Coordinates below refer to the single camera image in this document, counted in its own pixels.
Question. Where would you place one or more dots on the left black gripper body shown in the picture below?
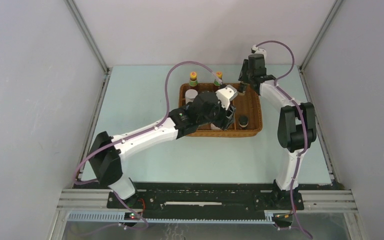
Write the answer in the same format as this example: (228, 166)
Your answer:
(218, 115)

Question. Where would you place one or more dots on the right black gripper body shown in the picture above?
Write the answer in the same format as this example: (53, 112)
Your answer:
(250, 74)

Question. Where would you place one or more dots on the black-lid white spice jar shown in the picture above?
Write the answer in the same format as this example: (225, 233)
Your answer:
(213, 127)

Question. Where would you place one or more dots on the yellow-cap sauce bottle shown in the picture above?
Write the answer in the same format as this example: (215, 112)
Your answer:
(218, 79)
(193, 81)

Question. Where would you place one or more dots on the silver-lid salt jar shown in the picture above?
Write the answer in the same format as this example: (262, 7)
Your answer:
(190, 95)

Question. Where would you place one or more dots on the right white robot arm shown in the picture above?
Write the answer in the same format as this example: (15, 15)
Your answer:
(296, 129)

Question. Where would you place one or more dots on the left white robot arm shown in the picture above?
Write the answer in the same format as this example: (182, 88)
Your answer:
(108, 152)

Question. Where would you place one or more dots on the brown wicker divided basket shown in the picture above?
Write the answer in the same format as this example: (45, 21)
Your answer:
(246, 105)

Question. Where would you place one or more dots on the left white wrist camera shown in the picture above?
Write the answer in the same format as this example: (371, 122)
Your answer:
(226, 95)

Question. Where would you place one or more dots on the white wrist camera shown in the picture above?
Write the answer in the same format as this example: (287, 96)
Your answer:
(226, 95)
(258, 50)

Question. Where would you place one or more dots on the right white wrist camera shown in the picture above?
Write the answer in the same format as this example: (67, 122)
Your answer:
(258, 50)

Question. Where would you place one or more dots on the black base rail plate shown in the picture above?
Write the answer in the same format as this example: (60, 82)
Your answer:
(212, 201)

